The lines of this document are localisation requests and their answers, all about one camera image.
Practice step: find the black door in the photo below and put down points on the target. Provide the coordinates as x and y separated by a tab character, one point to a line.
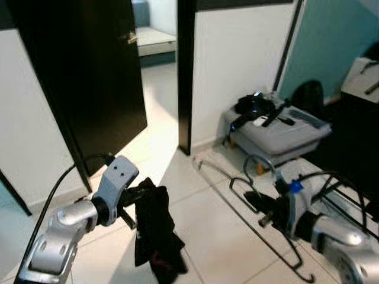
77	71

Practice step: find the black phone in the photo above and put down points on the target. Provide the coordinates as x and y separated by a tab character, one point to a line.
287	121

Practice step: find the black backpack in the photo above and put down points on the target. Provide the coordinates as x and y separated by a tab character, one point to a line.
308	97

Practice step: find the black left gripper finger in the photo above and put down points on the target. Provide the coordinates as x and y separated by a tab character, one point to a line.
129	219
149	184

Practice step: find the black handheld stick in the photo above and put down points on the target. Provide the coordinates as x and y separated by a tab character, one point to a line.
277	113

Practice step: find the black Petronas printed shirt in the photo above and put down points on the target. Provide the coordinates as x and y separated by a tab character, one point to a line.
157	231

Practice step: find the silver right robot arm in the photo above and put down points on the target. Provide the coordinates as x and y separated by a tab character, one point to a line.
343	242

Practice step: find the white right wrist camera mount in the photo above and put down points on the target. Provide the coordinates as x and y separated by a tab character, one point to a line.
296	204

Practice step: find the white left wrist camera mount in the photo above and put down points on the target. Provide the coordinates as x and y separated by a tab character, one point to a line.
118	174

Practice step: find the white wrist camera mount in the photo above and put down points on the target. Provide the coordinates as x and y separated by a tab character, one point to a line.
296	204
118	174

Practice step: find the white remote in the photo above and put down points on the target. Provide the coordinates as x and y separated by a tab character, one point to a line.
260	121

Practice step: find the white shelf unit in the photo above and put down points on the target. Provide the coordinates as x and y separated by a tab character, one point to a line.
361	80

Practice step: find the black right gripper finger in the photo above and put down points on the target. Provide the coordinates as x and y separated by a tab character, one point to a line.
264	193
254	199

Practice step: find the black door frame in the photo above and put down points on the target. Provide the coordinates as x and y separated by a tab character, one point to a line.
186	77

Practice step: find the grey plastic hanger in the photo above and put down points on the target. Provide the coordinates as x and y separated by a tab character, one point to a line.
308	278

